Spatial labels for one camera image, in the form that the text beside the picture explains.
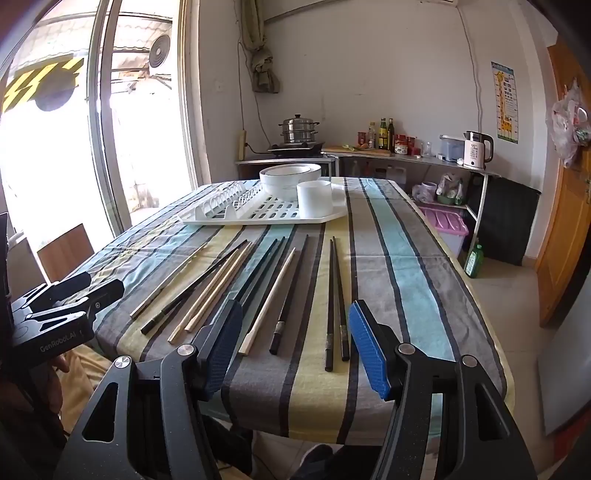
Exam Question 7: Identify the brown wooden chair back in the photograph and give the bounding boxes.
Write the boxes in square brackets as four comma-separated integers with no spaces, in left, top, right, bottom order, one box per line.
[36,223,96,283]

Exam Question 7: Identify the light wooden chopstick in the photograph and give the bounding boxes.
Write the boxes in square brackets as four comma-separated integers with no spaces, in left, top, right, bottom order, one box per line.
[130,243,209,320]
[185,240,254,334]
[167,244,250,344]
[238,247,297,356]

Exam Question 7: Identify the giraffe wall poster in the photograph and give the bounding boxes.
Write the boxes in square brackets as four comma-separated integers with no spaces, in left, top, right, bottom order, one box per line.
[490,61,519,142]

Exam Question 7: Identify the black panel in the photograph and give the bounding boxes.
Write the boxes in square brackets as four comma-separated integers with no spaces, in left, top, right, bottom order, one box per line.
[475,175,542,267]

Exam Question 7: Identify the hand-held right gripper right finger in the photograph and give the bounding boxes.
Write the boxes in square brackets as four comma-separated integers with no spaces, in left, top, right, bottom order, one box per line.
[348,299,539,480]

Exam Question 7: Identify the green bottle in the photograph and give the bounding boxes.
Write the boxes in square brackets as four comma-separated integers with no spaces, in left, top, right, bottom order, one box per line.
[464,238,485,279]

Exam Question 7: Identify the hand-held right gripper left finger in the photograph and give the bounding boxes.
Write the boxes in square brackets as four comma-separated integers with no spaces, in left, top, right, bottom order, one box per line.
[53,299,244,480]

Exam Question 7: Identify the metal shelf table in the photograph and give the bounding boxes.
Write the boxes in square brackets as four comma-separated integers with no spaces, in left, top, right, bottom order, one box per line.
[320,148,502,241]

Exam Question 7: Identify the white appliance side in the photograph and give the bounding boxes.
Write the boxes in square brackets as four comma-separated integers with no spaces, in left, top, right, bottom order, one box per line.
[539,295,591,435]

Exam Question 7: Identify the clear plastic container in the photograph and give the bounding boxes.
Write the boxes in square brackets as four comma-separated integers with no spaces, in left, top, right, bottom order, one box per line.
[439,134,467,162]

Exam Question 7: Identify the white electric kettle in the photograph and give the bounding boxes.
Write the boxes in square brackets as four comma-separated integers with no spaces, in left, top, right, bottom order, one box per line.
[463,130,495,169]

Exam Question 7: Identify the yellow black striped board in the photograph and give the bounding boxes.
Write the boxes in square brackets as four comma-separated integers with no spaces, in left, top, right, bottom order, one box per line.
[2,58,85,114]

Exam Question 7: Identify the hanging plastic bags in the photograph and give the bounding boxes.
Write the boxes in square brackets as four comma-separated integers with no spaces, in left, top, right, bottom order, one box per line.
[546,79,591,168]

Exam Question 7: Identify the white plastic dish rack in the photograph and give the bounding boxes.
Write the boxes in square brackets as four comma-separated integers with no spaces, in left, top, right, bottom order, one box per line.
[181,177,350,226]

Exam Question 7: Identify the wooden cutting board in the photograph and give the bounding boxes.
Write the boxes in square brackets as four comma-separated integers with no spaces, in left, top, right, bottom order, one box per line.
[324,146,392,155]

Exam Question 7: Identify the pink lid storage box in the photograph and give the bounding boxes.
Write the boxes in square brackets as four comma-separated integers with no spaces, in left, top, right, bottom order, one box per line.
[418,206,470,259]

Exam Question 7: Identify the bundled grey curtain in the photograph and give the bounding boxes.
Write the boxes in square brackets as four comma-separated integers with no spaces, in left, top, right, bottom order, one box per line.
[241,0,281,94]

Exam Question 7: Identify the metal stove cabinet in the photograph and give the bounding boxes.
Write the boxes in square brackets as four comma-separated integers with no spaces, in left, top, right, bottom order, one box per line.
[235,154,337,182]

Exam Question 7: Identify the black induction cooker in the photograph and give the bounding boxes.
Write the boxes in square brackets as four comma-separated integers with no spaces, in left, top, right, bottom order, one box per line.
[267,141,326,156]

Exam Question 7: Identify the wooden door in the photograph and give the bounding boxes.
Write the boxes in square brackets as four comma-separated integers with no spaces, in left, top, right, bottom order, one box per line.
[536,34,591,329]

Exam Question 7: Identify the outdoor fan unit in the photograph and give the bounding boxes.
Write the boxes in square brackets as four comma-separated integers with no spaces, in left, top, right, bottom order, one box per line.
[148,34,173,71]

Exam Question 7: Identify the striped tablecloth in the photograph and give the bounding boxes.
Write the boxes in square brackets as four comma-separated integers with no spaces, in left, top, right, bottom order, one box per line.
[69,177,516,445]

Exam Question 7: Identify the glass sliding door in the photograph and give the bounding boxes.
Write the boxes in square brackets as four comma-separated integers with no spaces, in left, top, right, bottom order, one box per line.
[0,0,204,259]

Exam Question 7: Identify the white cup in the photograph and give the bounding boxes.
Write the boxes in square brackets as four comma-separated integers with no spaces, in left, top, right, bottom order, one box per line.
[296,180,334,219]

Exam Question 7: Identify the white bowl dark rim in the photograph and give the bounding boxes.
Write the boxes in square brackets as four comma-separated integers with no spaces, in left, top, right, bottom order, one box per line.
[262,178,320,202]
[259,163,323,186]

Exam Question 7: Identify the stainless steel steamer pot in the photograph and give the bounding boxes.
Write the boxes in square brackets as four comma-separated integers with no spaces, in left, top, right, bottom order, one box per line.
[278,116,320,145]

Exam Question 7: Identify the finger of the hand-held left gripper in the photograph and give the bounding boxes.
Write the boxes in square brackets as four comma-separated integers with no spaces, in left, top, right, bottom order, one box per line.
[25,271,93,311]
[28,278,126,326]

